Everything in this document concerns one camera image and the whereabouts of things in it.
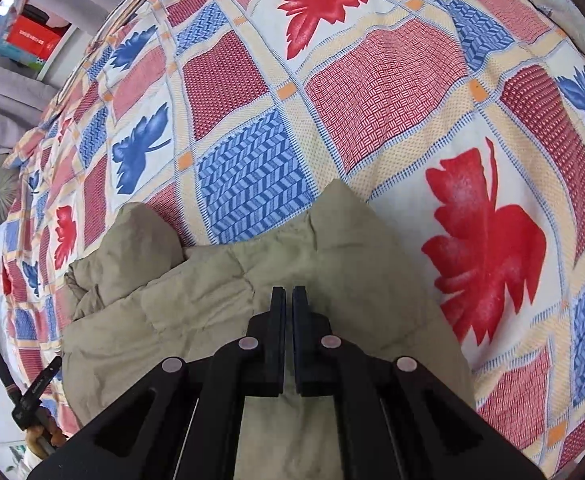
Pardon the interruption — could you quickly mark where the olive green padded jacket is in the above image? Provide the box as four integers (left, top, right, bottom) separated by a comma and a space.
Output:
62, 178, 477, 480

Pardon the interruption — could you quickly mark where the red box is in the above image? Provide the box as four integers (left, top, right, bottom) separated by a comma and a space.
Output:
6, 14, 66, 62

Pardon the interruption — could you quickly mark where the person's left hand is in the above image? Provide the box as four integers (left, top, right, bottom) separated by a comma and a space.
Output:
26, 406, 67, 458

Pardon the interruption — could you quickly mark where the white shelf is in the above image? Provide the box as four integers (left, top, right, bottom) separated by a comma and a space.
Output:
35, 22, 79, 83

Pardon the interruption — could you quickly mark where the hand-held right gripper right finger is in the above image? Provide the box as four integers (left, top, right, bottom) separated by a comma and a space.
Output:
292, 285, 546, 480

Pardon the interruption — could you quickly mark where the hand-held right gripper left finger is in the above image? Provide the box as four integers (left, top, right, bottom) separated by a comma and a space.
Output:
30, 286, 287, 480

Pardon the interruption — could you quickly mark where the leaf print patchwork blanket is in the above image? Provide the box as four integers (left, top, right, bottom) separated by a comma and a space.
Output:
0, 0, 585, 476

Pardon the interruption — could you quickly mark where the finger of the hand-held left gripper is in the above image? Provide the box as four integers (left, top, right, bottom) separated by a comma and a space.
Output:
0, 353, 22, 403
12, 356, 64, 429

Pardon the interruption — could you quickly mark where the teal box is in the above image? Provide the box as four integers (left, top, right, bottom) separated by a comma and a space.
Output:
0, 41, 49, 75

